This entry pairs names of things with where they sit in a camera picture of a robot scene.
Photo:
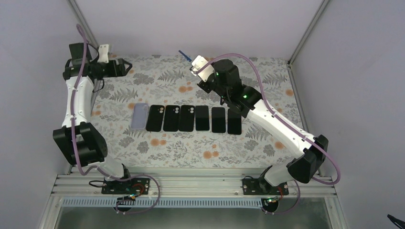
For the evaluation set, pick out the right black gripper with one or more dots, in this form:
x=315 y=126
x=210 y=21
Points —
x=203 y=87

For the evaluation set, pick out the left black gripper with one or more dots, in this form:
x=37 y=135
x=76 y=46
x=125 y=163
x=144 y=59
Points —
x=122 y=72

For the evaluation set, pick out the black phone row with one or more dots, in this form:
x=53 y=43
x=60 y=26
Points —
x=218 y=120
x=185 y=56
x=234 y=125

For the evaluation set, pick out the teal phone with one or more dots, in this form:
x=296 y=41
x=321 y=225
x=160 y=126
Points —
x=202 y=118

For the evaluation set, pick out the black phone case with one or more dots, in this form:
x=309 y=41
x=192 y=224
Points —
x=171 y=118
x=187 y=115
x=155 y=118

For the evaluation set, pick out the lilac phone case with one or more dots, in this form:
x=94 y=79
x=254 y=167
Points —
x=139 y=116

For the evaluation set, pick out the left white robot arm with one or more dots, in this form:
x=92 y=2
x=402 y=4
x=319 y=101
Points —
x=79 y=141

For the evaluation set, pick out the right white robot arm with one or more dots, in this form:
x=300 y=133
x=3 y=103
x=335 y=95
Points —
x=222 y=77

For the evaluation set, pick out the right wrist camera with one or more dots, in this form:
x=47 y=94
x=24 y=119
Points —
x=198 y=63

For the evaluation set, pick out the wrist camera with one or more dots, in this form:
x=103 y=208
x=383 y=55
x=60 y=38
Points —
x=198 y=63
x=103 y=53

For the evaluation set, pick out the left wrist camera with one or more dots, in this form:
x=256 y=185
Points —
x=103 y=53

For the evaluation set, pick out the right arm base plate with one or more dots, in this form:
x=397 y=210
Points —
x=256 y=186

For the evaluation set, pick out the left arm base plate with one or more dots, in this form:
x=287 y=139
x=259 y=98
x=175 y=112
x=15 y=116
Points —
x=137 y=186

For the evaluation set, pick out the aluminium rail frame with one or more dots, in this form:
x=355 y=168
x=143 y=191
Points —
x=174 y=182

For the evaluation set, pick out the grey slotted cable duct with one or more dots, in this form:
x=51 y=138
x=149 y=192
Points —
x=144 y=202

